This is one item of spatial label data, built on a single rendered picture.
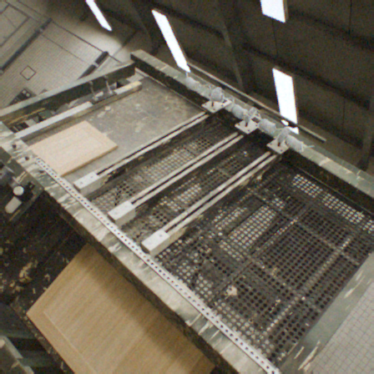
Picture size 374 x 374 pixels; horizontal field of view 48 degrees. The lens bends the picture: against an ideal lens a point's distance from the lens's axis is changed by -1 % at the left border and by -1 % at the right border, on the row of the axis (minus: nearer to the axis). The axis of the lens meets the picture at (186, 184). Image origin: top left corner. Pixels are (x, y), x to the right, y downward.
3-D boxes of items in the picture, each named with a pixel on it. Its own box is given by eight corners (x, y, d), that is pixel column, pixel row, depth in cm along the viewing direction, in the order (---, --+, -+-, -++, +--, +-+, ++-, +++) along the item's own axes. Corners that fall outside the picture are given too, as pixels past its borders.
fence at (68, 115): (15, 139, 245) (13, 133, 243) (137, 85, 299) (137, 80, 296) (19, 144, 243) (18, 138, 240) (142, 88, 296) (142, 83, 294)
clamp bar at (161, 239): (138, 249, 198) (138, 215, 181) (280, 145, 264) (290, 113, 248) (152, 262, 193) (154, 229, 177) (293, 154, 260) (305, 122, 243)
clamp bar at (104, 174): (72, 189, 221) (67, 155, 204) (218, 108, 287) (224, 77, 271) (83, 200, 216) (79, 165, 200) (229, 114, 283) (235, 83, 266)
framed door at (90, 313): (28, 314, 218) (26, 313, 216) (98, 232, 225) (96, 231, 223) (145, 455, 178) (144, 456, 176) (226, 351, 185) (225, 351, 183)
